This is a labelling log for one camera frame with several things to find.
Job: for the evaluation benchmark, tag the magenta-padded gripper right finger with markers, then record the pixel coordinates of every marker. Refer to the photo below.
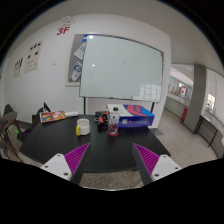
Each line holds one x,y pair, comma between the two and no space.
165,166

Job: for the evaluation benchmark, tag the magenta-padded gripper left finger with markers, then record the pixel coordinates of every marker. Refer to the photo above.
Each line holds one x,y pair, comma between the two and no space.
58,165

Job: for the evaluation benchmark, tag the clear black-capped drink bottle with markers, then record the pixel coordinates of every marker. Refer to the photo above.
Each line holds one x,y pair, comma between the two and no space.
113,121

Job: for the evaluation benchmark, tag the black chair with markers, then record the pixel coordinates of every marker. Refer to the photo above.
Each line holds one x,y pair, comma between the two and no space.
31,125

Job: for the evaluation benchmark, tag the colourful printed book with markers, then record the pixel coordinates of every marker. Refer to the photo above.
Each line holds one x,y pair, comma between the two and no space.
52,116

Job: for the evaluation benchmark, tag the small white box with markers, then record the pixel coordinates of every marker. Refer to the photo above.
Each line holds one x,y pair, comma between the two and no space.
71,114

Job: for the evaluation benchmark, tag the blue and white cardboard box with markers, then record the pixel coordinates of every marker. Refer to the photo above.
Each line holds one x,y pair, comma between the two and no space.
136,116

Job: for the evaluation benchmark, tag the flat round red coaster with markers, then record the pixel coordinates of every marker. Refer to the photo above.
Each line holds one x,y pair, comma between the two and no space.
112,135

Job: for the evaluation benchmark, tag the black and red device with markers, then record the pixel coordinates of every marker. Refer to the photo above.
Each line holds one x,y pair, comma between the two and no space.
101,118

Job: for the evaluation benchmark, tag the brown wooden chair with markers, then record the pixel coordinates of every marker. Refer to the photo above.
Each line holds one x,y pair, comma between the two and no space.
8,121

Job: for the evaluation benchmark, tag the red and white flag sign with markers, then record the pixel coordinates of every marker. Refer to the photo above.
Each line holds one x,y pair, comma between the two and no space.
183,91

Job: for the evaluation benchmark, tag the colourful printed paper sheet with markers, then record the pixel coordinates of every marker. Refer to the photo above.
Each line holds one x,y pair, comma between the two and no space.
76,71

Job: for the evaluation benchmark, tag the whiteboard on stand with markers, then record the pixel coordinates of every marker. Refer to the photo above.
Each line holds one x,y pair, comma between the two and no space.
123,66

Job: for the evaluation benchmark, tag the grey pin board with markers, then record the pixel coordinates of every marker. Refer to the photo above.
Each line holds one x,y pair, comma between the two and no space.
71,53

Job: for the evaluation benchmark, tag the white paper sheet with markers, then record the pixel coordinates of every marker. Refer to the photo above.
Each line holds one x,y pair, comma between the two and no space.
80,51

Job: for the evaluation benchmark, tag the red floor number sign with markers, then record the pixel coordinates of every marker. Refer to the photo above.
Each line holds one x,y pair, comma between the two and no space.
63,31

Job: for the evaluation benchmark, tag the small white wall poster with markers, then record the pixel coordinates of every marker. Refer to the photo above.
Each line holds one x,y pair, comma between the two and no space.
18,67

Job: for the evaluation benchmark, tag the large white wall poster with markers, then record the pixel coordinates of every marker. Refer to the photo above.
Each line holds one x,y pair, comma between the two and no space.
34,56

